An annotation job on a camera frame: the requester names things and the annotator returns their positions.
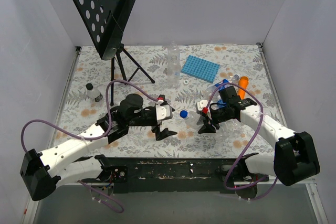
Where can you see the small black cap bottle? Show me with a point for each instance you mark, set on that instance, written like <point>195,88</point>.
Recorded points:
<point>93,93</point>

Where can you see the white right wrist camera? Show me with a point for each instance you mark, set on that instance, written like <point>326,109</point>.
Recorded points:
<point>200,105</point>

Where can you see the blue label pepsi bottle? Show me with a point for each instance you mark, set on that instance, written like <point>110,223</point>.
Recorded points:
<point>232,79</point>

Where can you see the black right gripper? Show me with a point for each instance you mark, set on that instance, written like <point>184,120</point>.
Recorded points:
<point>208,118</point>

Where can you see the blue studded building plate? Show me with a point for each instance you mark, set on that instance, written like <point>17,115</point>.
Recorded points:
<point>200,68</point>

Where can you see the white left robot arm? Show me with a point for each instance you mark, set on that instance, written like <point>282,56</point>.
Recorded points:
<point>43,172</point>

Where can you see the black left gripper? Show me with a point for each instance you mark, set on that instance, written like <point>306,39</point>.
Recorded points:
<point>157,123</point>

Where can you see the large crumpled clear bottle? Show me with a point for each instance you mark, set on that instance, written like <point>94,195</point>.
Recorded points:
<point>229,129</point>

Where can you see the clear bottle green logo cap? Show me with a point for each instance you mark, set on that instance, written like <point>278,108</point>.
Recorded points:
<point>173,70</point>

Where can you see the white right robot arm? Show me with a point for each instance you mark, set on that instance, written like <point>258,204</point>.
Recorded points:
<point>294,158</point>

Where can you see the black music stand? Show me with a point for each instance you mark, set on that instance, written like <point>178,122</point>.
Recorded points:
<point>105,21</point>

